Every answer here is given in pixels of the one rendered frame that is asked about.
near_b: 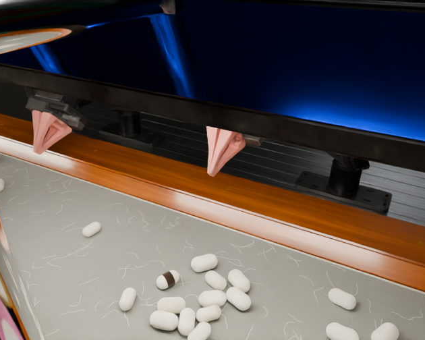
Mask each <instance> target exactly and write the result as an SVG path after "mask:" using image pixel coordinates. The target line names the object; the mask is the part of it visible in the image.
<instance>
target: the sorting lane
mask: <svg viewBox="0 0 425 340"><path fill-rule="evenodd" d="M0 179H2V180H3V181H4V182H5V184H4V189H3V190H2V191H1V192H0V216H1V219H2V221H3V224H4V227H5V230H6V232H7V236H8V238H9V241H10V243H11V246H12V248H13V252H14V254H15V256H16V259H17V261H18V264H19V267H20V270H21V272H22V276H23V278H24V281H25V283H26V286H27V288H28V292H29V294H30V297H31V299H32V303H33V304H34V308H35V310H36V313H37V316H38V319H39V321H40V324H41V327H42V329H43V332H44V334H45V337H46V339H47V340H188V335H182V334H181V333H180V332H179V329H178V326H177V328H176V329H174V330H172V331H166V330H162V329H156V328H154V327H152V325H151V324H150V315H151V314H152V313H153V312H154V311H157V304H158V302H159V300H160V299H161V298H170V297H181V298H183V299H184V301H185V303H186V308H191V309H193V311H194V312H195V315H196V313H197V311H198V310H199V309H201V308H203V307H202V306H201V305H200V303H199V301H198V298H199V296H200V294H201V293H202V292H204V291H212V290H216V289H214V288H213V287H211V286H210V285H209V284H208V283H207V282H206V281H205V274H206V273H207V272H208V271H215V272H216V273H218V274H219V275H220V276H222V277H223V278H224V279H225V280H226V287H225V288H224V290H222V291H223V292H224V293H225V294H226V293H227V290H228V289H229V288H230V287H234V286H233V285H232V284H231V283H230V282H229V280H228V274H229V272H230V271H232V270H233V269H237V270H240V271H241V272H242V273H243V275H244V276H245V277H246V278H247V279H248V280H249V282H250V289H249V290H248V291H247V292H245V294H246V295H248V296H249V297H250V300H251V305H250V307H249V308H248V309H247V310H239V309H238V308H236V307H235V306H234V305H233V304H232V303H230V302H229V301H228V300H226V302H225V304H224V305H223V306H219V307H220V309H221V315H220V317H219V318H218V319H216V320H212V321H209V322H208V324H209V325H210V326H211V329H212V331H211V334H210V336H209V337H208V338H207V339H206V340H331V339H329V338H328V336H327V332H326V329H327V326H328V325H329V324H330V323H332V322H336V323H339V324H341V325H343V326H345V327H348V328H351V329H353V330H354V331H355V332H356V333H357V334H358V337H359V340H371V335H372V333H373V331H375V330H376V329H377V328H378V327H379V326H380V325H382V324H384V323H386V322H389V323H392V324H394V325H395V326H396V327H397V328H398V330H399V337H398V339H397V340H425V292H423V291H419V290H417V289H413V288H411V287H407V286H404V285H401V284H398V283H395V282H392V281H389V280H386V279H383V278H380V277H377V276H374V275H370V274H368V273H364V272H362V271H358V270H356V269H353V268H349V267H347V266H343V265H341V264H337V263H335V262H331V261H329V260H325V259H322V258H319V257H316V256H313V255H310V254H307V253H304V252H300V251H298V250H294V249H292V248H288V247H286V246H282V245H280V244H276V243H273V242H270V241H267V240H265V239H261V238H259V237H255V236H253V235H249V234H247V233H243V232H241V231H237V230H234V229H231V228H228V227H224V226H222V225H218V224H216V223H212V222H210V221H206V220H204V219H200V218H198V217H194V216H192V215H188V214H185V213H183V212H179V211H177V210H173V209H170V208H167V207H164V206H161V205H158V204H155V203H152V202H149V201H146V200H143V199H140V198H137V197H134V196H130V195H128V194H124V193H121V192H118V191H115V190H112V189H109V188H106V187H103V186H100V185H97V184H95V183H91V182H89V181H85V180H83V179H79V178H76V177H72V176H70V175H66V174H64V173H60V172H58V171H54V170H52V169H48V168H46V167H42V166H40V165H36V164H34V163H30V162H28V161H23V160H21V159H17V158H15V157H11V156H9V155H6V154H3V153H0ZM93 222H98V223H100V224H101V230H100V231H99V232H97V233H95V234H94V235H92V236H90V237H86V236H84V235H83V233H82V230H83V228H85V227H86V226H87V225H89V224H91V223H93ZM206 254H214V255H215V256H216V257H217V260H218V263H217V265H216V267H215V268H213V269H210V270H207V271H202V272H196V271H194V270H193V269H192V267H191V262H192V260H193V259H194V258H195V257H197V256H203V255H206ZM170 270H175V271H177V272H178V274H179V280H178V282H177V283H175V284H174V285H172V286H170V287H168V288H166V289H159V288H158V287H157V284H156V281H157V278H158V277H159V276H160V275H162V274H163V273H166V272H167V271H170ZM127 288H133V289H134V290H135V291H136V298H135V300H134V303H133V306H132V307H131V308H130V309H129V310H126V311H125V310H122V309H121V308H120V307H119V301H120V299H121V296H122V294H123V291H124V290H125V289H127ZM333 288H338V289H340V290H342V291H344V292H346V293H349V294H351V295H352V296H354V297H355V299H356V306H355V308H354V309H352V310H346V309H345V308H342V307H341V306H339V305H337V304H334V303H332V302H331V301H330V299H329V291H330V290H331V289H333ZM198 324H199V322H198V320H197V318H196V317H195V322H194V328H196V326H197V325H198Z"/></svg>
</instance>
